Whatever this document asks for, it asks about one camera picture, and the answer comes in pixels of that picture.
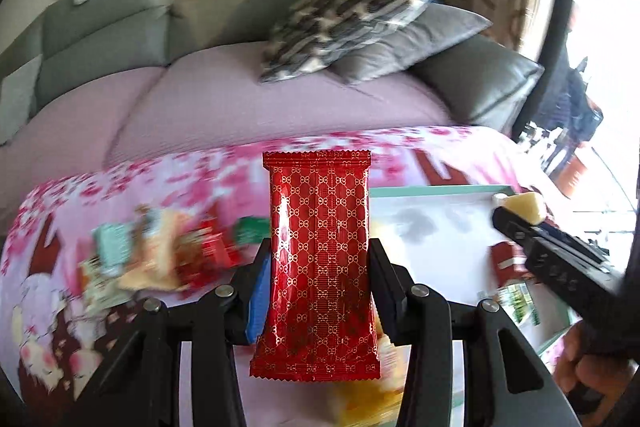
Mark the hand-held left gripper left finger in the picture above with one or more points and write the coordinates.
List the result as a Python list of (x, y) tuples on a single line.
[(256, 302)]

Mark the pale teal snack packet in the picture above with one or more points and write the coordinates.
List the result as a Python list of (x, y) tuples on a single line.
[(112, 242)]

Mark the beige snack packet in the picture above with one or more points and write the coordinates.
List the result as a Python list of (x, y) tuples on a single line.
[(155, 252)]

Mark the teal cardboard tray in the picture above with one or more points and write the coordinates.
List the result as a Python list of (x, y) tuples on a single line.
[(450, 267)]

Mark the yellow snack packet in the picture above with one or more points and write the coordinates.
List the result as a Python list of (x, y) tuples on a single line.
[(370, 399)]

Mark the green round cracker packet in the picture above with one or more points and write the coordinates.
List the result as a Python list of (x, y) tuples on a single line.
[(517, 304)]

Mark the pink sofa cover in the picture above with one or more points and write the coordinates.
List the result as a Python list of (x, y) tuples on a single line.
[(250, 97)]

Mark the plain grey pillow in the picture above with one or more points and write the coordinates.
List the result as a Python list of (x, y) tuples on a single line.
[(415, 42)]

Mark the small white green packet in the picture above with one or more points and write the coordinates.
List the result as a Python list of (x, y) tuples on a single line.
[(97, 282)]

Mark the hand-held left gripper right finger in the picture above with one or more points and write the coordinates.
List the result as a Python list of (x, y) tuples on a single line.
[(387, 302)]

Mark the dark grey leather cushion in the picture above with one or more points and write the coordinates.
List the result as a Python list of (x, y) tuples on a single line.
[(480, 77)]

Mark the pink printed blanket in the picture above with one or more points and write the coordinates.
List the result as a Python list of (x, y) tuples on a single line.
[(150, 187)]

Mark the grey green sofa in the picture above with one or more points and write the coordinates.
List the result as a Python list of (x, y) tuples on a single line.
[(125, 22)]

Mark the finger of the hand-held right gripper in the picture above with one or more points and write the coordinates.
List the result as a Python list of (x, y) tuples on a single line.
[(515, 227)]

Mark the red gold-patterned snack packet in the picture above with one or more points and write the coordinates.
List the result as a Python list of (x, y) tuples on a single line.
[(320, 267)]

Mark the red and white snack box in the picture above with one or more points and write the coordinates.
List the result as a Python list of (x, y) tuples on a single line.
[(507, 262)]

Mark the dark green snack packet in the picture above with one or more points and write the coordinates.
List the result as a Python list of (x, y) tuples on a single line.
[(252, 229)]

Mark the orange pot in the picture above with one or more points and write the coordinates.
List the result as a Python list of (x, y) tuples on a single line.
[(575, 174)]

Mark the shiny red snack packet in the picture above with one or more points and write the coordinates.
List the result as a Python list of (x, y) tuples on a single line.
[(210, 247)]

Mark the black door frame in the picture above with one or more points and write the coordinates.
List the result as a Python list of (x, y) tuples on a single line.
[(555, 32)]

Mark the black white patterned pillow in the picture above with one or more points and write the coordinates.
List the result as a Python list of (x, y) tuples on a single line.
[(345, 17)]

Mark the person's right hand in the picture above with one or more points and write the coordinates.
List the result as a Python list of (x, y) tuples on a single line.
[(585, 362)]

